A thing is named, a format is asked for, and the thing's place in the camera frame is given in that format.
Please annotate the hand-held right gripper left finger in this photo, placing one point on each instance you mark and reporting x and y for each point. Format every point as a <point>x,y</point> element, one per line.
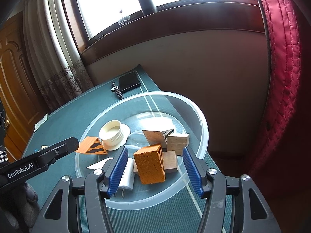
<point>119,172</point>

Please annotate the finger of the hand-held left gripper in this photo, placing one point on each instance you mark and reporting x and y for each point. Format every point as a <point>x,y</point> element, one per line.
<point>63,148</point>

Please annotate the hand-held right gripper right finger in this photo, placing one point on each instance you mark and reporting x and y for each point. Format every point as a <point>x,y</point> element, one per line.
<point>192,172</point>

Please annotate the white charger plug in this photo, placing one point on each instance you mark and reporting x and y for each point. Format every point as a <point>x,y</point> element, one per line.
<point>127,179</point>

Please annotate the white piece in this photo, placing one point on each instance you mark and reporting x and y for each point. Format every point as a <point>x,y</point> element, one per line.
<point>99,165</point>

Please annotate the small orange black-striped block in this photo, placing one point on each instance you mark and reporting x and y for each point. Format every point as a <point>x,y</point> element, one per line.
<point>85,145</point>

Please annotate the brown wooden block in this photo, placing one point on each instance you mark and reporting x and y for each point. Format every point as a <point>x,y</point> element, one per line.
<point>170,161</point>

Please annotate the white round plastic lid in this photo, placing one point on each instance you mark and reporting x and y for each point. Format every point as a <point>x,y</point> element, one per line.
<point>114,143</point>

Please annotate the large orange block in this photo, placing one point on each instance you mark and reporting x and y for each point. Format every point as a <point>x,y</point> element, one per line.
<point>149,167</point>

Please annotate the light wooden cube block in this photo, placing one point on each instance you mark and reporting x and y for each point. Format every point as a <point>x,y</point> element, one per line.
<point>177,144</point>

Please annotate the white black-striped triangular block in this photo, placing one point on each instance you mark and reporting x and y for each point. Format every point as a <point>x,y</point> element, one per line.
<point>154,138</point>

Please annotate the clear plastic bowl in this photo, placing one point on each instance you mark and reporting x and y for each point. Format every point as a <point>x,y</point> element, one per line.
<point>184,116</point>

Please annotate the brass door knob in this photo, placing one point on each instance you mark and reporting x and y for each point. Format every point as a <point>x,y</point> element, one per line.
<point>5,123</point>

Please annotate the black eyeglasses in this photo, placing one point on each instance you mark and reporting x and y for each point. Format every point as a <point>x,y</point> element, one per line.
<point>117,91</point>

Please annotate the beige patterned curtain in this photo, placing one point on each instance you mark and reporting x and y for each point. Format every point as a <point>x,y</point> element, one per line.
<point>55,65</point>

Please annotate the brown wooden door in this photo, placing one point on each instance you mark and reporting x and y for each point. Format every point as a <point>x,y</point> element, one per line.
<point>17,77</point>

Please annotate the black rectangular case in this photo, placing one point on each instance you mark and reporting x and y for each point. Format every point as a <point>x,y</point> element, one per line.
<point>128,81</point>

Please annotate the red quilted jacket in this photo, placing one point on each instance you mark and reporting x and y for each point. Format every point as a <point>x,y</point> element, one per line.
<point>284,65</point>

